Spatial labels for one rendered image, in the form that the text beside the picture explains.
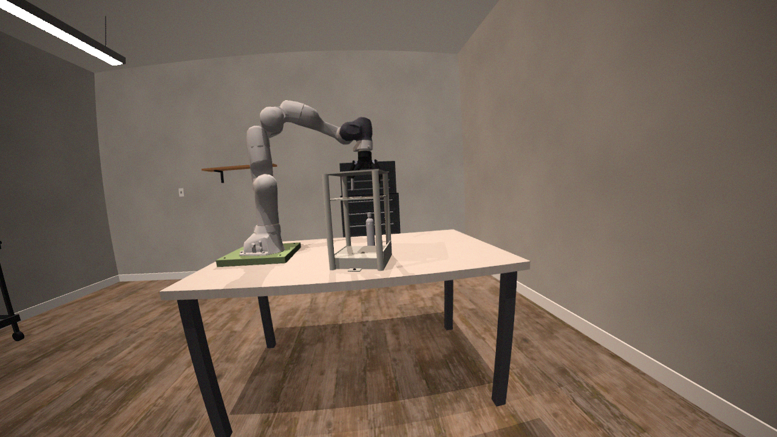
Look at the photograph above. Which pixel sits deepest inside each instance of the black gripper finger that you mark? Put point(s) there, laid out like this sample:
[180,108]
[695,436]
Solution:
[351,169]
[377,166]

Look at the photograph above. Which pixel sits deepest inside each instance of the grey bottle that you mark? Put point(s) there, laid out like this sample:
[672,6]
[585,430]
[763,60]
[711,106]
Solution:
[370,230]

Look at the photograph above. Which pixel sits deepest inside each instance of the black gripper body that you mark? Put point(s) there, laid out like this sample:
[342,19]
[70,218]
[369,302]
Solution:
[364,156]

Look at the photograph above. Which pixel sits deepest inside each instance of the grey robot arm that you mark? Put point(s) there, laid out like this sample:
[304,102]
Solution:
[267,240]

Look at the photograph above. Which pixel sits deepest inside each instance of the grey shelving unit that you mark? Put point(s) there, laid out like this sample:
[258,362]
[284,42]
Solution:
[356,258]

